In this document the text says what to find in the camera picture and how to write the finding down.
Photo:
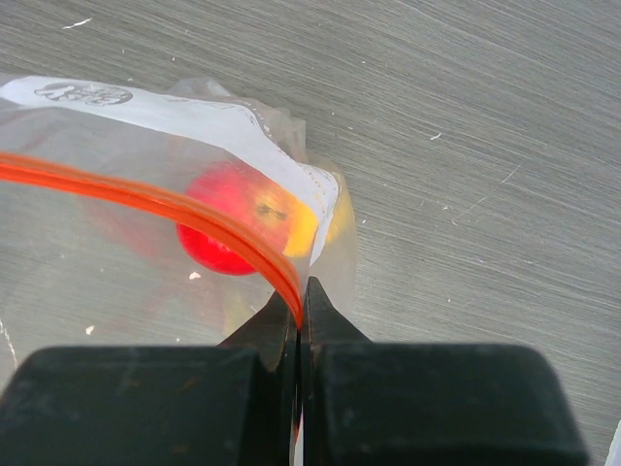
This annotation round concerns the red toy apple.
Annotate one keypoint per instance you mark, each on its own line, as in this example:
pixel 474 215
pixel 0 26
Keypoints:
pixel 247 196

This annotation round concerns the yellow toy pear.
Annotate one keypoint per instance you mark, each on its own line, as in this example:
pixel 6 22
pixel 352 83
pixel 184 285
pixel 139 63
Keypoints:
pixel 303 239

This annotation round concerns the clear zip top bag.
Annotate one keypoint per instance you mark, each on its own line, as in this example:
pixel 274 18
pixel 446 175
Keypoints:
pixel 93 185

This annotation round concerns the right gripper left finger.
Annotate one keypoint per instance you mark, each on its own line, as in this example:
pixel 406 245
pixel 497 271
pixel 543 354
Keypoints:
pixel 234 403

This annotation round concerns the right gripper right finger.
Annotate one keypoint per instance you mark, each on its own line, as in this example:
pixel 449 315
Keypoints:
pixel 368 403

